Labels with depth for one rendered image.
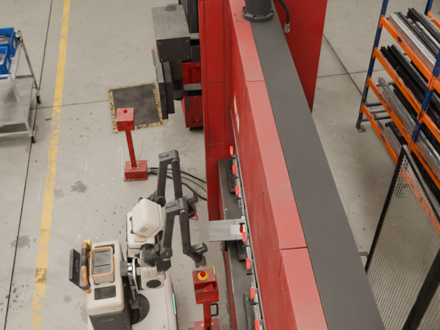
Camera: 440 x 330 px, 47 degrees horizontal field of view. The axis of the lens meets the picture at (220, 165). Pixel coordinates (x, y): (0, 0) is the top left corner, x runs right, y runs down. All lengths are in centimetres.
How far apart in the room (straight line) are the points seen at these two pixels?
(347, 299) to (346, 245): 22
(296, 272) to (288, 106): 95
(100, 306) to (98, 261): 30
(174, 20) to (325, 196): 228
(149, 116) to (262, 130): 393
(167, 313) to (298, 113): 218
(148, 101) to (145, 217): 337
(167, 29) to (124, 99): 276
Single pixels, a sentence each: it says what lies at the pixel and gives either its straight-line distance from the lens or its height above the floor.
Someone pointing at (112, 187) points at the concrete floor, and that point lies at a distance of 540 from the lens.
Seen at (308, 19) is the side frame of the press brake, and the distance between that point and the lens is 364.
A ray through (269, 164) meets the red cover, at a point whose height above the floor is 230.
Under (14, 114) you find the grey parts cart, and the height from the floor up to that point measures 33.
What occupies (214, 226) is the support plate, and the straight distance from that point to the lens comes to 362.
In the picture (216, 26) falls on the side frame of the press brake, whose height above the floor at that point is 210.
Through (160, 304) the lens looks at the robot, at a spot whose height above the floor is 28.
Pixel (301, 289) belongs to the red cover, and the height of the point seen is 230.
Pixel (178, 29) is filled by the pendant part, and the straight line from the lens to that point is 386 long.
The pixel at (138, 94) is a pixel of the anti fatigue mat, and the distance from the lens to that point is 657.
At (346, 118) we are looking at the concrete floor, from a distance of 625.
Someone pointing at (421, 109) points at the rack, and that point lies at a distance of 478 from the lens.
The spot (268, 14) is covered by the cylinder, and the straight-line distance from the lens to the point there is 320.
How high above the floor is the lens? 379
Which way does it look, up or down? 44 degrees down
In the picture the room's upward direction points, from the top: 1 degrees counter-clockwise
